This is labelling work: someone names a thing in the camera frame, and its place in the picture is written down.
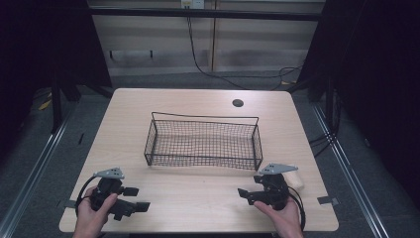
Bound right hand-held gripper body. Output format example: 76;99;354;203
253;163;299;211

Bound black horizontal metal bar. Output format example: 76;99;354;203
88;7;323;22

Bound black floor cables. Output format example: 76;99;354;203
308;88;343;159

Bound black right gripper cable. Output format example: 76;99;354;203
286;185;307;231

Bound white wall socket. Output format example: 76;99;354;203
180;0;206;10

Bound black wire mesh basket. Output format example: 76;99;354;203
144;111;264;172

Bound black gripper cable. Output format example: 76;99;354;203
74;175;101;217
286;185;307;231

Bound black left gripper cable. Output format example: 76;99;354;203
74;175;101;217

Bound long black wall cable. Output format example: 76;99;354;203
185;7;304;91

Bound cream soft roll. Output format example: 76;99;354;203
283;164;305;191

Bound person's right hand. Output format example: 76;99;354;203
253;196;304;234

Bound dark curtain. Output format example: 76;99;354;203
0;0;113;160
296;0;420;212

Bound metal floor rail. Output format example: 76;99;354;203
0;108;75;238
310;102;392;238

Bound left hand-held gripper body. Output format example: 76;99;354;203
88;167;139;222

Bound person's left hand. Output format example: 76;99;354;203
72;185;119;234

